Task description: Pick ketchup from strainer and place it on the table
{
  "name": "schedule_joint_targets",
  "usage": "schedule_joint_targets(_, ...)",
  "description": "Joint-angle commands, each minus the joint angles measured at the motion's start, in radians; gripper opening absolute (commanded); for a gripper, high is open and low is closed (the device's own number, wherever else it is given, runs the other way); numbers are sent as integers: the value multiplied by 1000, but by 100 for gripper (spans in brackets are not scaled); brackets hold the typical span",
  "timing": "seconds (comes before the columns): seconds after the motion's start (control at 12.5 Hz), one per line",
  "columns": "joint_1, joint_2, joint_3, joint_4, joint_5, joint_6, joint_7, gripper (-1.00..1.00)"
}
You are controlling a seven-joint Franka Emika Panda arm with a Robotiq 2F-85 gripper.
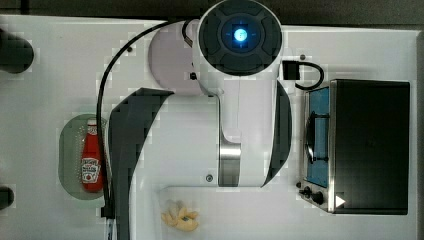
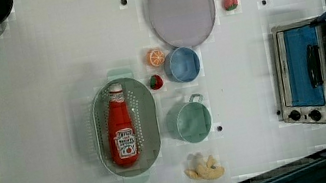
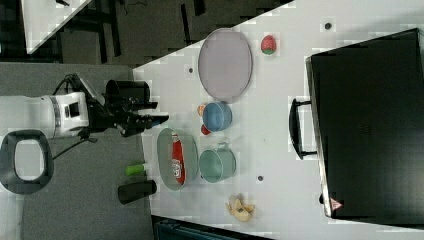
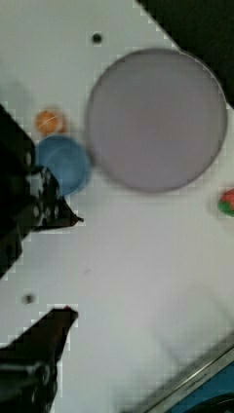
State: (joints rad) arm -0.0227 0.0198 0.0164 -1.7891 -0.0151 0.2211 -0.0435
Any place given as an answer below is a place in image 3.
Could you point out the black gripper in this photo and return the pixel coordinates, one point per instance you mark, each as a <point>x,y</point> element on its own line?
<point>120,114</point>

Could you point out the red plush ketchup bottle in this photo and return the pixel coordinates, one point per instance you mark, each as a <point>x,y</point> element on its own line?
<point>178,159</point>

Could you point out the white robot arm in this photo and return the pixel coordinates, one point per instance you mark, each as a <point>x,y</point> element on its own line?
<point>73,114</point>

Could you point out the green oval strainer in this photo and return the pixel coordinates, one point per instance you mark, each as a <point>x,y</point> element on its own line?
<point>164,151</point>

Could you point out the black cylinder container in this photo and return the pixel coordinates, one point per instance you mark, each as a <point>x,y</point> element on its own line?
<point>129,89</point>

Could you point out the orange slice toy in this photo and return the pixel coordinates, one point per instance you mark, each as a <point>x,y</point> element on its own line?
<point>200,110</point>

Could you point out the green spatula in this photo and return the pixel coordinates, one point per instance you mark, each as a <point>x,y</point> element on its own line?
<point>135,169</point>

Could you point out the small red strawberry toy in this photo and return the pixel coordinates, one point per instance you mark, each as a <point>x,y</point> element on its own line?
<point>204,130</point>

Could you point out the blue bowl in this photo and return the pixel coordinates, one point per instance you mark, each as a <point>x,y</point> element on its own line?
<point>217,116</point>

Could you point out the black cup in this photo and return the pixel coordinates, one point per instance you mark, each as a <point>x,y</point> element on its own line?
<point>134,191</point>

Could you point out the large grey round plate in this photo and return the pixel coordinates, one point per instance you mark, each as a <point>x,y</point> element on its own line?
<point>225,64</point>

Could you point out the peeled banana toy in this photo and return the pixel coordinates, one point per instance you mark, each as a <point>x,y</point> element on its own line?
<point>242,212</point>

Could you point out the white side table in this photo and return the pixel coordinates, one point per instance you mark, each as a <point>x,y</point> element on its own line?
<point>43,18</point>

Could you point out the red strawberry with green leaves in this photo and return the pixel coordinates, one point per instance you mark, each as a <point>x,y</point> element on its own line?
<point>268,45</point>

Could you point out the black toaster oven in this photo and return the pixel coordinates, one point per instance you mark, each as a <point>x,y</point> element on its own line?
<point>367,111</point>

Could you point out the green cup with handle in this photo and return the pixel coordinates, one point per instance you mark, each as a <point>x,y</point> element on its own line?
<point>217,164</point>

